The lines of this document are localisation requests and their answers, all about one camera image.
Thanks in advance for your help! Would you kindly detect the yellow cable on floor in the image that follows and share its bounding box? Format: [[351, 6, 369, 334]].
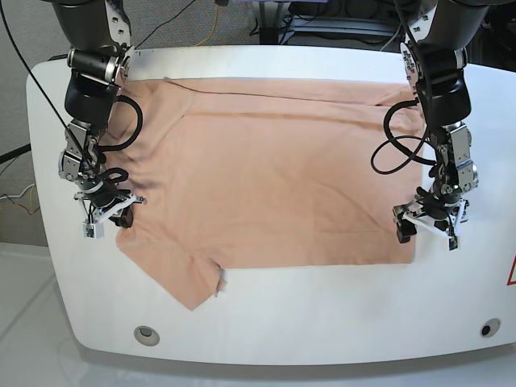
[[193, 0, 221, 48]]

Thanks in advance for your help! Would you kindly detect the table grommet hole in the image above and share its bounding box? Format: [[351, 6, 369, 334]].
[[480, 318, 501, 338], [134, 326, 160, 347]]

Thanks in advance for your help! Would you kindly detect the peach orange T-shirt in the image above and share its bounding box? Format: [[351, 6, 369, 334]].
[[107, 78, 422, 310]]

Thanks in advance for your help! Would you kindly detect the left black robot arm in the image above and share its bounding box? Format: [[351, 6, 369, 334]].
[[383, 1, 492, 250]]

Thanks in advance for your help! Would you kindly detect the white cable on floor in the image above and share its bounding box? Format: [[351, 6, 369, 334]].
[[0, 183, 37, 202]]

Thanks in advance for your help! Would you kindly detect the right table grommet hole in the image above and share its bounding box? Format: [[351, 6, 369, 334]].
[[480, 318, 501, 338]]

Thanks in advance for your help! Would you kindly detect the black cable on carpet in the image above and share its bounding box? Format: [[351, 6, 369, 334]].
[[135, 0, 202, 52]]

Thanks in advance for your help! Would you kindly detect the red triangle sticker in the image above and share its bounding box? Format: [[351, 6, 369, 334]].
[[506, 257, 516, 285]]

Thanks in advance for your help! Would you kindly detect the black bar table edge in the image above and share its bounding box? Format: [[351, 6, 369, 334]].
[[48, 54, 68, 61]]

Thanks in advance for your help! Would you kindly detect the left table grommet hole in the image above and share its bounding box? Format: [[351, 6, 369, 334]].
[[134, 326, 160, 347]]

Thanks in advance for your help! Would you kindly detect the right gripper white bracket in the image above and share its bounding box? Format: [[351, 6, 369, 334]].
[[73, 187, 146, 228]]

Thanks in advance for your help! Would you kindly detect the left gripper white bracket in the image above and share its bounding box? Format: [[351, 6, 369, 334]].
[[393, 195, 469, 243]]

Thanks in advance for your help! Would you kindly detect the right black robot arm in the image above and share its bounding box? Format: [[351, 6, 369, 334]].
[[52, 0, 145, 239]]

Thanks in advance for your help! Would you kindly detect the black metal equipment frame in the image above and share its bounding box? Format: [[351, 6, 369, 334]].
[[249, 1, 515, 72]]

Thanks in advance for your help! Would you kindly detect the black table leg left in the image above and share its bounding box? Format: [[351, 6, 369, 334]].
[[0, 144, 31, 164]]

